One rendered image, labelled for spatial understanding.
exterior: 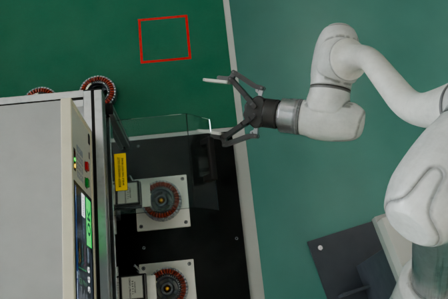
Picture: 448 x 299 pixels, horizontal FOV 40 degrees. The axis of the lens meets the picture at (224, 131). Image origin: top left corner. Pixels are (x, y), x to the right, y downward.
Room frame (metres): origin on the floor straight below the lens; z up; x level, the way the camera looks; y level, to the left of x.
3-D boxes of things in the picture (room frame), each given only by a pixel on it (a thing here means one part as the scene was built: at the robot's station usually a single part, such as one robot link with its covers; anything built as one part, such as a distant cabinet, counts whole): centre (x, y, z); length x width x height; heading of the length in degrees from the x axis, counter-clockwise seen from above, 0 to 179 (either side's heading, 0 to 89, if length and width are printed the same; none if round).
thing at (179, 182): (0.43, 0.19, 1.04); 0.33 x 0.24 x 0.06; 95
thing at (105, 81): (0.75, 0.38, 0.77); 0.11 x 0.11 x 0.04
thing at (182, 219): (0.40, 0.18, 0.78); 0.15 x 0.15 x 0.01; 5
